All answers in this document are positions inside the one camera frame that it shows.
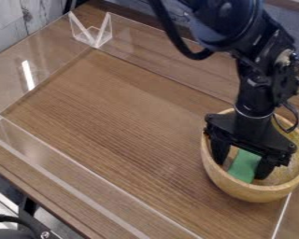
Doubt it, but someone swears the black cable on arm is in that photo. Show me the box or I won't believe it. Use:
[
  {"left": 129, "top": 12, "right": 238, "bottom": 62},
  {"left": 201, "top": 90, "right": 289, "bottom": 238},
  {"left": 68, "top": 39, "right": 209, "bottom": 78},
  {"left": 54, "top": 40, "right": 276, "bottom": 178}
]
[{"left": 273, "top": 102, "right": 299, "bottom": 134}]

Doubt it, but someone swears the clear acrylic tray wall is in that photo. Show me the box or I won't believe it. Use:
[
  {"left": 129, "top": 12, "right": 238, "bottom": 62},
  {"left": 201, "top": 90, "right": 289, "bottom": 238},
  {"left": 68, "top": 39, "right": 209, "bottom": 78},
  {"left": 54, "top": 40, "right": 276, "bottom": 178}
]
[{"left": 0, "top": 115, "right": 203, "bottom": 239}]

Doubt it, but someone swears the black metal table frame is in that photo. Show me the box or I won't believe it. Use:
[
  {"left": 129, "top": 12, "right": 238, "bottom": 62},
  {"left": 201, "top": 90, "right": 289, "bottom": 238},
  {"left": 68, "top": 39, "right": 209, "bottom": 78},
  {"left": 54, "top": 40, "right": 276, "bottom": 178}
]
[{"left": 18, "top": 196, "right": 64, "bottom": 239}]

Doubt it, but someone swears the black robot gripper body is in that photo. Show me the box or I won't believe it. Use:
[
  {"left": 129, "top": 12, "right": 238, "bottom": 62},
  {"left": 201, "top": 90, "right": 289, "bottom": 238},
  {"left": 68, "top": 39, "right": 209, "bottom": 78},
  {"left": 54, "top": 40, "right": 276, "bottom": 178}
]
[{"left": 205, "top": 108, "right": 297, "bottom": 167}]

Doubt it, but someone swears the green rectangular block stick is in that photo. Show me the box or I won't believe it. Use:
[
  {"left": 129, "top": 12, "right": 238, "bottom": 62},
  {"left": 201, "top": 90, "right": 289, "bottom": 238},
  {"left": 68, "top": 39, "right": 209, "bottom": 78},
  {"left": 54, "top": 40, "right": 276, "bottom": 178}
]
[{"left": 228, "top": 149, "right": 261, "bottom": 183}]

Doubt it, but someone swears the round wooden bowl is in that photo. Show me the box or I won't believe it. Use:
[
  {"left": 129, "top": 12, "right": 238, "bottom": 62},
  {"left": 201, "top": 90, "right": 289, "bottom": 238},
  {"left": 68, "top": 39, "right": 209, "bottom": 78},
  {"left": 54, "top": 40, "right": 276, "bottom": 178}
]
[{"left": 199, "top": 107, "right": 299, "bottom": 204}]

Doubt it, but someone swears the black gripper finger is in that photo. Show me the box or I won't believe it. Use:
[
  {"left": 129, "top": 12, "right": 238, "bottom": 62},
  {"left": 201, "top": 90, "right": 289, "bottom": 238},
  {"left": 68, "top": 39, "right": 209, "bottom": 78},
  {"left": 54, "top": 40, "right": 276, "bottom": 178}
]
[
  {"left": 256, "top": 156, "right": 277, "bottom": 180},
  {"left": 212, "top": 136, "right": 232, "bottom": 165}
]

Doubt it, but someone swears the clear acrylic corner bracket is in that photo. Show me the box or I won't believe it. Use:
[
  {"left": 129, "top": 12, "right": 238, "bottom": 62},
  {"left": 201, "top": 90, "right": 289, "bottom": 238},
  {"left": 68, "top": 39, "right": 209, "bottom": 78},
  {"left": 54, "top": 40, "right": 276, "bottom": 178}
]
[{"left": 68, "top": 12, "right": 113, "bottom": 49}]

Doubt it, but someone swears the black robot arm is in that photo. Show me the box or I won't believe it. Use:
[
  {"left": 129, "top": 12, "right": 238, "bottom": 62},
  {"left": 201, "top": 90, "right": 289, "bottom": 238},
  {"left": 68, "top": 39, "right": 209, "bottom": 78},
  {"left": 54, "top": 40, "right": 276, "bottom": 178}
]
[{"left": 150, "top": 0, "right": 299, "bottom": 180}]

